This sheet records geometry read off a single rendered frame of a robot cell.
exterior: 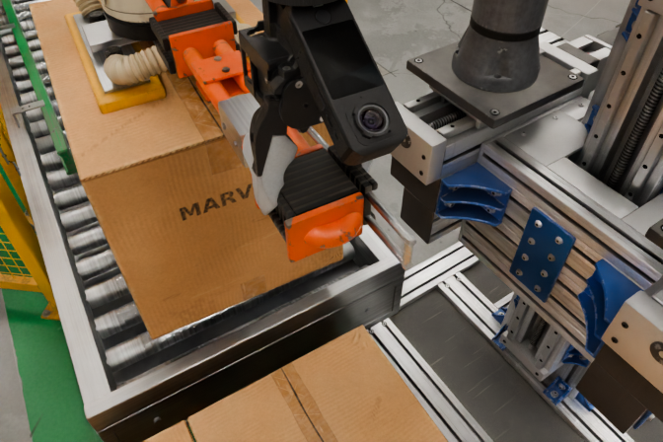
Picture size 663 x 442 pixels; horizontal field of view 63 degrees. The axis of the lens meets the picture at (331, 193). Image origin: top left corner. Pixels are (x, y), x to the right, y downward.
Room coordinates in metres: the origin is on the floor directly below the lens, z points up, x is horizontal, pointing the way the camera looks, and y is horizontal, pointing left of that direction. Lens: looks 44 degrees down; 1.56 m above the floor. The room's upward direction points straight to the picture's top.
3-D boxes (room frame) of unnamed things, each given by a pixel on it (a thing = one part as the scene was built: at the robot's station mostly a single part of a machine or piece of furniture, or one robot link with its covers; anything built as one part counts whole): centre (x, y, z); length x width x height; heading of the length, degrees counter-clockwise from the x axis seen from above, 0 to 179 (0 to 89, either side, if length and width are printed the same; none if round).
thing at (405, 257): (0.43, 0.00, 1.20); 0.31 x 0.03 x 0.05; 30
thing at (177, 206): (0.88, 0.29, 0.87); 0.60 x 0.40 x 0.40; 28
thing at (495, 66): (0.85, -0.29, 1.09); 0.15 x 0.15 x 0.10
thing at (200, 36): (0.67, 0.18, 1.20); 0.10 x 0.08 x 0.06; 118
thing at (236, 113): (0.48, 0.08, 1.20); 0.07 x 0.07 x 0.04; 28
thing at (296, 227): (0.35, 0.02, 1.20); 0.08 x 0.07 x 0.05; 28
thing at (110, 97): (0.84, 0.38, 1.09); 0.34 x 0.10 x 0.05; 28
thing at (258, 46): (0.39, 0.02, 1.35); 0.09 x 0.08 x 0.12; 29
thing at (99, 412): (0.60, 0.14, 0.58); 0.70 x 0.03 x 0.06; 121
